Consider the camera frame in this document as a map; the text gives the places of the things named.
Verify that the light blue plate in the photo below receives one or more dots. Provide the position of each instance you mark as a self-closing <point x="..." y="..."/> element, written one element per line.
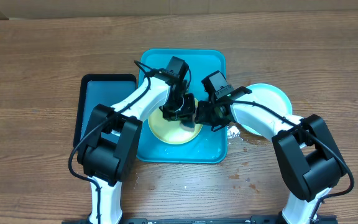
<point x="257" y="119"/>

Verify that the black sponge tray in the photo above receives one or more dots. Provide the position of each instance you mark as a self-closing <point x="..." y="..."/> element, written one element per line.
<point x="105" y="89"/>

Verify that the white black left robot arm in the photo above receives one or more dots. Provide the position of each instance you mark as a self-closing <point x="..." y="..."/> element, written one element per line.
<point x="109" y="146"/>

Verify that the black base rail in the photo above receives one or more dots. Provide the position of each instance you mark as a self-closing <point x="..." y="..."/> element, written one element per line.
<point x="256" y="219"/>

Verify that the yellow plate with blue stain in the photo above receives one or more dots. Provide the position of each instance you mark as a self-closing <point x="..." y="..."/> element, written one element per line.
<point x="171" y="132"/>

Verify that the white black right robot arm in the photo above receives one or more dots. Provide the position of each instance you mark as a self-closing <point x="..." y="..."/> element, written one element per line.
<point x="308" y="158"/>

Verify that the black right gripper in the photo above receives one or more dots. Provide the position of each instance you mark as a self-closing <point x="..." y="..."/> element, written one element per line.
<point x="205" y="119"/>

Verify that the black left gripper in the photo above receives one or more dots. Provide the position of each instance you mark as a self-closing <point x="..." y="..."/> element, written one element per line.
<point x="186" y="116"/>

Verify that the teal plastic tray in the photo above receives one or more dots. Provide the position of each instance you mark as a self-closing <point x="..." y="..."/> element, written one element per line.
<point x="207" y="147"/>

